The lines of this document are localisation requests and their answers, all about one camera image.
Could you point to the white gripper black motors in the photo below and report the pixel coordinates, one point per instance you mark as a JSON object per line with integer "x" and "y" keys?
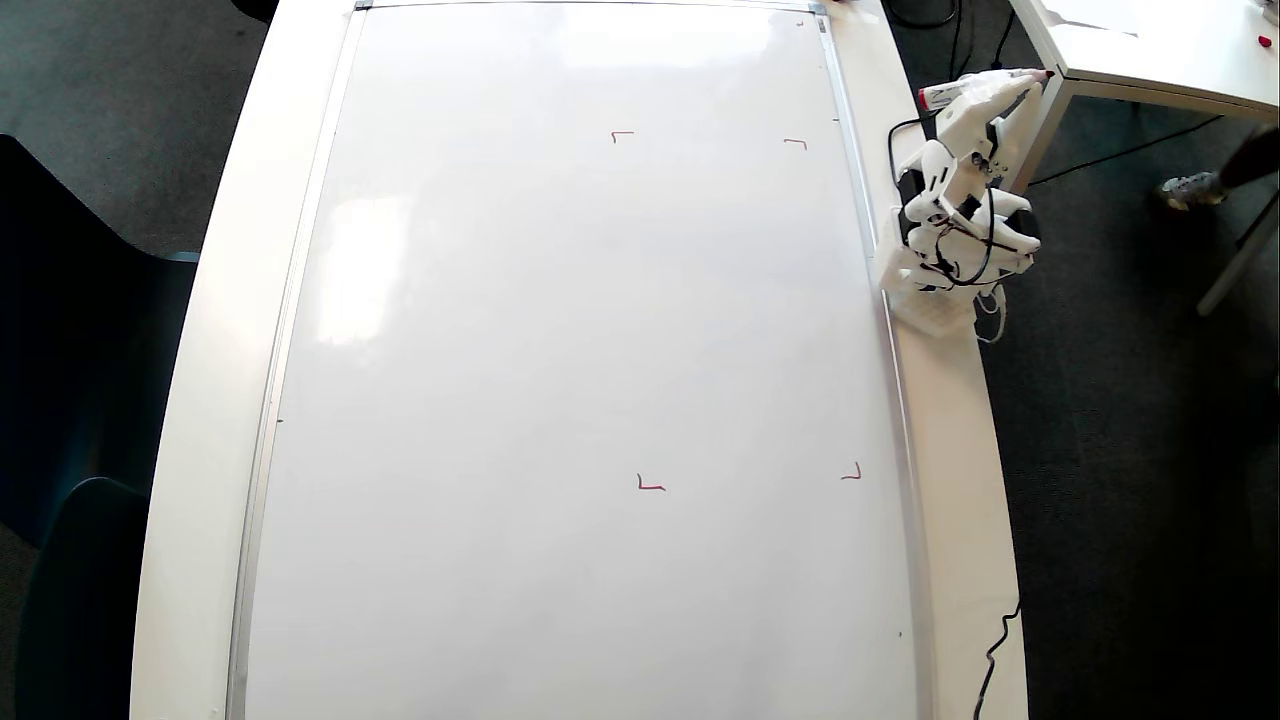
{"x": 978, "y": 93}

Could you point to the dark blue chair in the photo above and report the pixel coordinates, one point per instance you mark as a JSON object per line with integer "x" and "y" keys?
{"x": 70, "y": 340}
{"x": 80, "y": 610}
{"x": 255, "y": 8}

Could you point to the person's trousered leg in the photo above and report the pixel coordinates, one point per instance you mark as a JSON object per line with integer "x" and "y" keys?
{"x": 1255, "y": 160}

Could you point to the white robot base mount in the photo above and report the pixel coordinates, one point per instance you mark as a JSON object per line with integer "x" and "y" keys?
{"x": 925, "y": 305}

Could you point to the white marker pen red ends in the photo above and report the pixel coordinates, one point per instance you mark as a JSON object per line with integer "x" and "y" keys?
{"x": 950, "y": 94}

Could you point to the grey sneaker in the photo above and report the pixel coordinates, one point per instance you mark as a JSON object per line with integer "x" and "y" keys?
{"x": 1190, "y": 190}

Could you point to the large whiteboard aluminium frame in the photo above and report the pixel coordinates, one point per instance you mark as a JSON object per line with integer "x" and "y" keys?
{"x": 560, "y": 350}

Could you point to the white side table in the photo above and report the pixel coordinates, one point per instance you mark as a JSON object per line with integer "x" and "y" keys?
{"x": 1150, "y": 50}

